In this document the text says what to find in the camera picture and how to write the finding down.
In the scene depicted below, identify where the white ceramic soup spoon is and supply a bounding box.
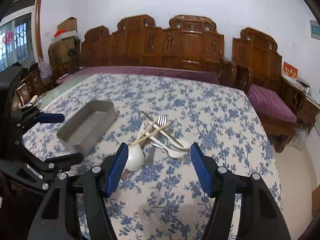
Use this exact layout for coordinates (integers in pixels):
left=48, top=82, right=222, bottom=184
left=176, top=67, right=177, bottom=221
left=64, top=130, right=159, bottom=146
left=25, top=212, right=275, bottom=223
left=124, top=122, right=149, bottom=172

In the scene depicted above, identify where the white plastic fork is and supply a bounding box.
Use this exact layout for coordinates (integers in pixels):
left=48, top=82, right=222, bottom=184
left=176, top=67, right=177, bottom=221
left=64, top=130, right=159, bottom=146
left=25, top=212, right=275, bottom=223
left=151, top=140, right=186, bottom=159

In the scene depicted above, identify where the light bamboo chopstick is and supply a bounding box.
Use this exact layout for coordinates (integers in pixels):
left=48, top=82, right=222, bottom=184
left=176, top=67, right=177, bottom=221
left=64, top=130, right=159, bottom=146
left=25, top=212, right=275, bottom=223
left=136, top=121, right=155, bottom=140
left=130, top=123, right=170, bottom=146

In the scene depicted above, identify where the white plastic spoon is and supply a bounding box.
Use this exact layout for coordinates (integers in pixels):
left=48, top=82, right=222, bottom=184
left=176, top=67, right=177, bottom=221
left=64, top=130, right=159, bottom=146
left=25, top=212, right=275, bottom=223
left=160, top=129, right=190, bottom=150

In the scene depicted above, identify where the metal rectangular tray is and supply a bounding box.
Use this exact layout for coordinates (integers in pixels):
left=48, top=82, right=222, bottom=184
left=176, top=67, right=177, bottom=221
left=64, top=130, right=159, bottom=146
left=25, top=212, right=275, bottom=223
left=57, top=100, right=118, bottom=157

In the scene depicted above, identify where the dark brown wooden chopstick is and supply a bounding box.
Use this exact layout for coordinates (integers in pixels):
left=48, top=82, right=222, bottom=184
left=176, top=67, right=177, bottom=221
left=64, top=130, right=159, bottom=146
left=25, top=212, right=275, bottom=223
left=141, top=110, right=185, bottom=147

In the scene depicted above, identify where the metal fork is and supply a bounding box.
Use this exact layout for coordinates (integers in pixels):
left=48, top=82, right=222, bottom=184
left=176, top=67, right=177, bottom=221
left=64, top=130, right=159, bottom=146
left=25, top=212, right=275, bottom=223
left=145, top=114, right=168, bottom=167

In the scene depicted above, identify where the blue floral tablecloth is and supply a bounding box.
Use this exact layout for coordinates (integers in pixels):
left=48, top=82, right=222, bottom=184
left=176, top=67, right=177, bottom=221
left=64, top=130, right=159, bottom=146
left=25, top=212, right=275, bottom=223
left=22, top=73, right=283, bottom=240

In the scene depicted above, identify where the wooden side cabinet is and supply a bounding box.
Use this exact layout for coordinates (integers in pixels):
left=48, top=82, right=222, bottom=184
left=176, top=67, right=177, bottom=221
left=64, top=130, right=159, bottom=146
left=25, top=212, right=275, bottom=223
left=48, top=36, right=81, bottom=79

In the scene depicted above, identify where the purple sofa cushion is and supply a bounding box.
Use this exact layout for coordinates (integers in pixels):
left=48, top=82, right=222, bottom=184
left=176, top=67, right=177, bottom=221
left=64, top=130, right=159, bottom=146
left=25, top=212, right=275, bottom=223
left=56, top=66, right=220, bottom=85

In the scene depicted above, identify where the purple armchair cushion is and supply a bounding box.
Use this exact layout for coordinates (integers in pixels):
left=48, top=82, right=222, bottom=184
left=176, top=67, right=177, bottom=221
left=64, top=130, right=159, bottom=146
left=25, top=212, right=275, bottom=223
left=247, top=84, right=297, bottom=123

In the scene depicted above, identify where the cardboard box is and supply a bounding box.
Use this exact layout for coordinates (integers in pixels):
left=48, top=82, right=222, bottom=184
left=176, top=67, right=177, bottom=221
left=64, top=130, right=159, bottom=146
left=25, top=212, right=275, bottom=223
left=57, top=17, right=78, bottom=31

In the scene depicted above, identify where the carved wooden sofa bench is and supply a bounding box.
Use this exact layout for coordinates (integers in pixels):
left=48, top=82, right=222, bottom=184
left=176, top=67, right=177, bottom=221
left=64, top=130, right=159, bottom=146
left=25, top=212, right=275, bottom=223
left=80, top=15, right=236, bottom=87

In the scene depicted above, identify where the carved wooden armchair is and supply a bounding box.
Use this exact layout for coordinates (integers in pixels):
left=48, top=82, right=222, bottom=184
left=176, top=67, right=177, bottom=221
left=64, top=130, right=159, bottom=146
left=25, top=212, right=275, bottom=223
left=232, top=28, right=306, bottom=153

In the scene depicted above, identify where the red sign card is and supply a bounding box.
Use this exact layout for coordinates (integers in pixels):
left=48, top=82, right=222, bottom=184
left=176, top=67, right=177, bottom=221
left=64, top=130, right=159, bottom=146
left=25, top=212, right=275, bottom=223
left=283, top=62, right=298, bottom=80

